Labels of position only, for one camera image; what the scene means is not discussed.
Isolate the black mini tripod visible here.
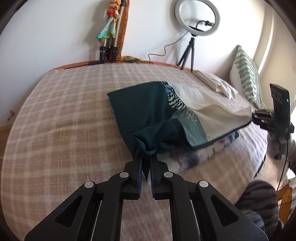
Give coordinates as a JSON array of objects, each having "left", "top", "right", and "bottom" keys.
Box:
[{"left": 177, "top": 35, "right": 196, "bottom": 72}]

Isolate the green and white patterned cushion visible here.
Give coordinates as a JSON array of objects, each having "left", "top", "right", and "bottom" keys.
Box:
[{"left": 229, "top": 45, "right": 266, "bottom": 109}]

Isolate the white ring light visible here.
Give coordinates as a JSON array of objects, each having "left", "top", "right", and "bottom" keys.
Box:
[{"left": 175, "top": 1, "right": 220, "bottom": 36}]

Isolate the striped grey sleeve forearm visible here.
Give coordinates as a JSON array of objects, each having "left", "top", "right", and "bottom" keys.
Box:
[{"left": 235, "top": 180, "right": 295, "bottom": 240}]

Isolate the person's right hand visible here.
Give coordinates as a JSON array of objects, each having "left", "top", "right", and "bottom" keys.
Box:
[{"left": 267, "top": 132, "right": 295, "bottom": 164}]

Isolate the folded silver tripod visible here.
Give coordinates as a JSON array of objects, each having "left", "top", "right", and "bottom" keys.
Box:
[{"left": 96, "top": 1, "right": 127, "bottom": 63}]

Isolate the black ring light cable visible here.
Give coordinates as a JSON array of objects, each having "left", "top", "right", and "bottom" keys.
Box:
[{"left": 147, "top": 32, "right": 189, "bottom": 65}]

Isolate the pink checked bed blanket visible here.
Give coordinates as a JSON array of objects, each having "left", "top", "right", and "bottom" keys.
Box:
[{"left": 1, "top": 63, "right": 267, "bottom": 240}]

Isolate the white and teal printed shirt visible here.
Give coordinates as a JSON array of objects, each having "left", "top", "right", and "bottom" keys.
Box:
[{"left": 108, "top": 81, "right": 252, "bottom": 172}]

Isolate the colourful orange scarf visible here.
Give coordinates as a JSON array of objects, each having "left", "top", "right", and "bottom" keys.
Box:
[{"left": 93, "top": 0, "right": 142, "bottom": 64}]

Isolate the folded white shirt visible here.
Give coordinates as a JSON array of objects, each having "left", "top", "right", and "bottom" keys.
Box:
[{"left": 193, "top": 70, "right": 239, "bottom": 99}]

